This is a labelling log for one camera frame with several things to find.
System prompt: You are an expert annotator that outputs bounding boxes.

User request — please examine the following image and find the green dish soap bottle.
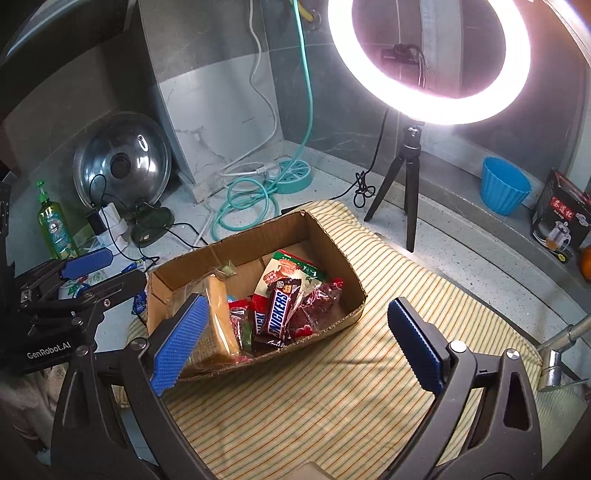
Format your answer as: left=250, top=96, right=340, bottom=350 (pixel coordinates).
left=37, top=180, right=79, bottom=260

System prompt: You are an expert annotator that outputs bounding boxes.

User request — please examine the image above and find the white green packet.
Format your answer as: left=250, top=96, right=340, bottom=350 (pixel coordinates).
left=58, top=272, right=109, bottom=301

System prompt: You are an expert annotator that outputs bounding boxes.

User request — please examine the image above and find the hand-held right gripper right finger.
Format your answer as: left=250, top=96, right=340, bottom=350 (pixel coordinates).
left=383, top=296, right=543, bottom=480

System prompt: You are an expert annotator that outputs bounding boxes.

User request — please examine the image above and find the red packet of dark snack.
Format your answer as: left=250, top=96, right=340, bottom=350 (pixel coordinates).
left=288, top=278, right=345, bottom=337

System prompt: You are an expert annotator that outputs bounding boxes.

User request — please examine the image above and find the small dark red snack bar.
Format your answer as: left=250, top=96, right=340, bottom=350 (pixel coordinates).
left=228, top=299, right=254, bottom=352

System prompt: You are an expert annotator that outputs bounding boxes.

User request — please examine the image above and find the brown chocolate bar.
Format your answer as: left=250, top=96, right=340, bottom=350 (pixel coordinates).
left=253, top=277, right=303, bottom=354

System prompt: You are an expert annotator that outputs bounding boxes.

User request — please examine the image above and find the blue ribbed bowl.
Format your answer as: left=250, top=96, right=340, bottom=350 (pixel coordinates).
left=480, top=157, right=533, bottom=217

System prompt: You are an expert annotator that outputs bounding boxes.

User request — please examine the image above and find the person's left forearm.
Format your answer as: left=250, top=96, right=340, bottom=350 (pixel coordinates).
left=0, top=369, right=63, bottom=444

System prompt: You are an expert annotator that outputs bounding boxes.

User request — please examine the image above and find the white power adapter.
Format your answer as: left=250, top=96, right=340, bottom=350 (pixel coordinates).
left=99, top=203, right=129, bottom=247

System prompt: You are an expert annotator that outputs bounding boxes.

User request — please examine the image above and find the white cable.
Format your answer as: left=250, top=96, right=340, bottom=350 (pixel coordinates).
left=221, top=0, right=282, bottom=185

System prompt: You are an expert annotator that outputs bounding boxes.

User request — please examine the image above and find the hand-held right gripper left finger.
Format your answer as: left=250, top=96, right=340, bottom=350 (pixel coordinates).
left=50, top=293, right=218, bottom=480

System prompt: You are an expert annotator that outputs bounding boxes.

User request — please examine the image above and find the bread packet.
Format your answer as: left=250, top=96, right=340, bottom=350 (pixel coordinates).
left=187, top=272, right=243, bottom=370

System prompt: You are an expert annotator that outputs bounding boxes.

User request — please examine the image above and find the chrome faucet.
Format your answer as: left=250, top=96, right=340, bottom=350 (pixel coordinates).
left=536, top=314, right=591, bottom=393

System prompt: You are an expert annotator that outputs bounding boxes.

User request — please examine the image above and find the black ring light cable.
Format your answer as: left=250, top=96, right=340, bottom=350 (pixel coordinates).
left=353, top=108, right=389, bottom=208

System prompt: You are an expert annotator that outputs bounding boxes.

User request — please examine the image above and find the red green snack packet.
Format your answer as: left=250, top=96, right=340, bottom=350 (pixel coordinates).
left=254, top=249, right=326, bottom=301

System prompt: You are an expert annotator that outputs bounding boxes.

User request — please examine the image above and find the black tea cup box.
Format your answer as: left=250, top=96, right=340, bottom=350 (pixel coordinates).
left=530, top=168, right=591, bottom=266

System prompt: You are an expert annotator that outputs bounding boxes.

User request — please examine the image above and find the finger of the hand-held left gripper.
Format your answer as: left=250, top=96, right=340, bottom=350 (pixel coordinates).
left=21, top=269, right=147, bottom=324
left=16, top=247, right=115, bottom=301

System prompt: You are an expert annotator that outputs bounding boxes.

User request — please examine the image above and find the cardboard box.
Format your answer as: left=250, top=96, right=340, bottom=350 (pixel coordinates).
left=147, top=210, right=368, bottom=381

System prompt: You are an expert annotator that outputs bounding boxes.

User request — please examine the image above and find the steel pot lid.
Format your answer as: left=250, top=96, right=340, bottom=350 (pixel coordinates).
left=73, top=112, right=173, bottom=210

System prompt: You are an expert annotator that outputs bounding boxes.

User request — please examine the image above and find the striped yellow towel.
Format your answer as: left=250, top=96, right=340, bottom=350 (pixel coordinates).
left=113, top=199, right=587, bottom=480

